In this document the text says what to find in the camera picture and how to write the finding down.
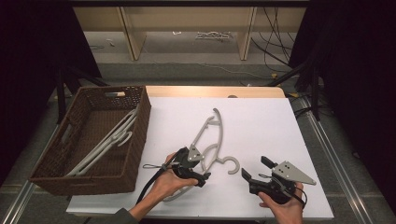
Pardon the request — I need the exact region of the bundle of black cables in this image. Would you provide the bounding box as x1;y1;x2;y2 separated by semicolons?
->
250;7;298;74

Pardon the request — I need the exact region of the person's left hand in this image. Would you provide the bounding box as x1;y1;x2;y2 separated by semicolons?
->
150;152;199;203

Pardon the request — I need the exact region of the person's right hand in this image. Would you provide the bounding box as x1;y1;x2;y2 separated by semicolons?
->
258;182;304;224

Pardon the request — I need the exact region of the white table board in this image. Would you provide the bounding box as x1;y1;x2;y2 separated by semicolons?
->
65;96;334;222

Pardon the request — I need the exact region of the beige wooden shelf unit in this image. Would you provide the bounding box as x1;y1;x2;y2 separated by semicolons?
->
72;5;308;62

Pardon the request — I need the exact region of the light wooden table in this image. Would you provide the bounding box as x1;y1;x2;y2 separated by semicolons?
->
145;85;287;99

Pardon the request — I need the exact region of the white cord on floor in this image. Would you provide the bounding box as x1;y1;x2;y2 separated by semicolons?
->
172;30;234;42

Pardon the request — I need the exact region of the grey plastic clothes hanger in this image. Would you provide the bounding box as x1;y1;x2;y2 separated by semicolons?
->
162;107;241;203
69;110;139;176
65;105;140;177

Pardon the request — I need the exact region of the thin white floor cable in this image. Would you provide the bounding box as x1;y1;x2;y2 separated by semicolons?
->
141;45;274;80

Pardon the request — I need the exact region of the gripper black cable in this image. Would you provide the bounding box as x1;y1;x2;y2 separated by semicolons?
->
135;148;185;205
289;186;308;209

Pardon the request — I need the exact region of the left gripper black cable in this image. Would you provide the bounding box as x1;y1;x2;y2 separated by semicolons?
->
135;148;185;205

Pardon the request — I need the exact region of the black curtain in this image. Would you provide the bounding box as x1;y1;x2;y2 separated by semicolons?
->
289;0;396;216
0;0;103;188

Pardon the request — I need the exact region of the metal floor rail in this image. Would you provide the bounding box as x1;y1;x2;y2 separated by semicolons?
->
298;95;375;224
0;124;61;224

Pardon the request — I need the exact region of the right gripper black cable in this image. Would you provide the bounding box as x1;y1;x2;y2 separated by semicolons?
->
289;186;308;209

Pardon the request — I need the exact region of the brown wicker basket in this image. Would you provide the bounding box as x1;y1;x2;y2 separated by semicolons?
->
29;85;152;197

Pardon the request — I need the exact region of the black metal stand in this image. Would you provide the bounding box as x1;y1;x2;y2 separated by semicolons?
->
266;57;322;121
55;63;109;125

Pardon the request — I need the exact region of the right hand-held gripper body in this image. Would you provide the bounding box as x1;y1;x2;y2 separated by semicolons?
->
248;161;318;205

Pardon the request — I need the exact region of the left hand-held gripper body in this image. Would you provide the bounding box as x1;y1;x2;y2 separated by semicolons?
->
171;145;206;187

